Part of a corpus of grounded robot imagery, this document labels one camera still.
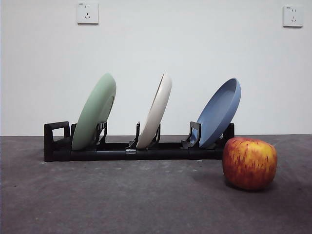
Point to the green plate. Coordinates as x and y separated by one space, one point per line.
95 109

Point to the red yellow apple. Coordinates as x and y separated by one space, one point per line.
248 163

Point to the cream white plate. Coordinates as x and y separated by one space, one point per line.
158 109

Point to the black plate rack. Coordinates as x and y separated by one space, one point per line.
158 154

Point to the blue plate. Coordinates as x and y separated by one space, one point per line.
217 117

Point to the white wall socket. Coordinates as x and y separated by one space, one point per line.
87 13
293 16

